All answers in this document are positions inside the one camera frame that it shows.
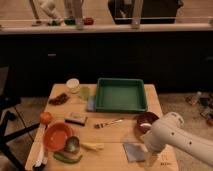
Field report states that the grey-blue towel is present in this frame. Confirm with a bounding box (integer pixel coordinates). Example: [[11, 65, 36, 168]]
[[123, 142, 146, 162]]

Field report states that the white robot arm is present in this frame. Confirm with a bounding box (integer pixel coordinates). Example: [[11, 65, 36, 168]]
[[144, 112, 213, 167]]

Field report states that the green plastic tray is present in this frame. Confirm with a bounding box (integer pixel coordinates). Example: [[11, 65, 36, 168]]
[[95, 78, 148, 113]]

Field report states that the blue sponge beside tray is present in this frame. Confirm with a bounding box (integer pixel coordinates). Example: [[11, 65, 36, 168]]
[[86, 96, 95, 112]]

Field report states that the light green cup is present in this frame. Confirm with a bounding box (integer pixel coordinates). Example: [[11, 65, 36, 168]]
[[78, 86, 90, 101]]

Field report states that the white round cup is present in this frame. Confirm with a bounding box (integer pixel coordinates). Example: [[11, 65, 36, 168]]
[[66, 78, 80, 93]]

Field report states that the dark maroon bowl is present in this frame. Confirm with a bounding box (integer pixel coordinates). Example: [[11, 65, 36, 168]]
[[137, 112, 159, 134]]

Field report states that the yellow banana piece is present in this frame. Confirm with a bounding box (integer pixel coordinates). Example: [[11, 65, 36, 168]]
[[81, 143, 104, 151]]

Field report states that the small metal cup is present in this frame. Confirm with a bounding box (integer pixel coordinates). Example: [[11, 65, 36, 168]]
[[64, 136, 80, 154]]

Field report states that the red tomato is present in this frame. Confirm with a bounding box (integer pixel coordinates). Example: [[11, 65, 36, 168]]
[[39, 112, 53, 125]]

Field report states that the orange plastic bowl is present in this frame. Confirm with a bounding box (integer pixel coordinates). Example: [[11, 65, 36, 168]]
[[43, 122, 74, 151]]

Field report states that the green chili pepper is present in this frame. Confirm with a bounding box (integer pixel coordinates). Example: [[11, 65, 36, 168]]
[[53, 152, 81, 164]]

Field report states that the black chair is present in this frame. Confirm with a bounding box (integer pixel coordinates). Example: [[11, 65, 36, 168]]
[[0, 65, 41, 171]]

